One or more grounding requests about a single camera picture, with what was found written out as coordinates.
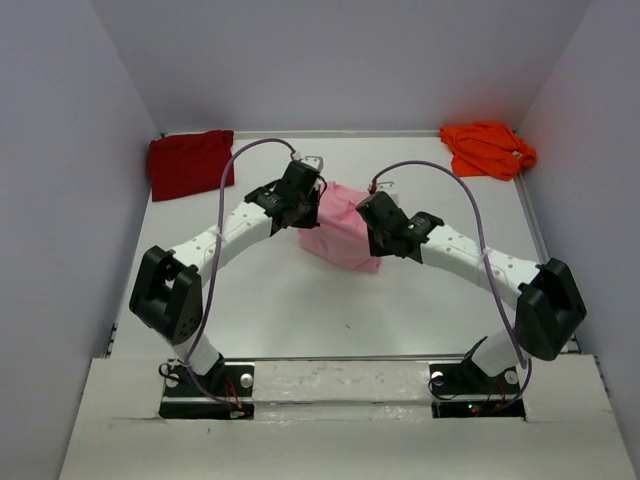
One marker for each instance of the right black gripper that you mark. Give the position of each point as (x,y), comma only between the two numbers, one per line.
(376,248)

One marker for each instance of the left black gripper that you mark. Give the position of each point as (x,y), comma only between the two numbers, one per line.
(309,221)

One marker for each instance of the pink t shirt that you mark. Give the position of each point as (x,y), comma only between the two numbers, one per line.
(341,237)

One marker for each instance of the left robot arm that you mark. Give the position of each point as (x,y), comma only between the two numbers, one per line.
(168,290)

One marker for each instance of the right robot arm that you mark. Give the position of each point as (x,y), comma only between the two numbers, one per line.
(545,297)

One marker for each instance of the dark red folded t shirt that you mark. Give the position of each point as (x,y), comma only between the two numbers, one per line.
(188,164)

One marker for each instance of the orange t shirt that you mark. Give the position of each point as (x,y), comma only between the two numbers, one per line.
(488,149)

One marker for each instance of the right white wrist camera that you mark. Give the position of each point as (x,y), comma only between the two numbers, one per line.
(389,188)

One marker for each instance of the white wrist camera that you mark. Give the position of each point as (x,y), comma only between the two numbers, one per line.
(389,188)
(316,162)

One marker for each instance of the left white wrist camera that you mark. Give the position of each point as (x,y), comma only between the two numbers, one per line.
(316,162)

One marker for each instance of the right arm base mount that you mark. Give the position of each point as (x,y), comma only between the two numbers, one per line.
(459,389)

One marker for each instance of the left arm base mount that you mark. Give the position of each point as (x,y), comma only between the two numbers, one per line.
(224,395)

